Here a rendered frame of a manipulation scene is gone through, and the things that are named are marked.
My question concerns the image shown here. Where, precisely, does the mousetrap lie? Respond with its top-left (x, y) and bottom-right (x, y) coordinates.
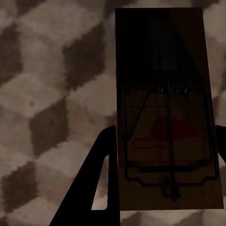
top-left (115, 8), bottom-right (224, 211)

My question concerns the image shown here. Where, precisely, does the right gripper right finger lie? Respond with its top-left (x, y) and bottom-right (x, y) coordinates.
top-left (215, 125), bottom-right (226, 163)

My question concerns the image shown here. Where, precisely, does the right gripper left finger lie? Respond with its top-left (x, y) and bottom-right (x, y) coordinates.
top-left (49, 125), bottom-right (121, 226)

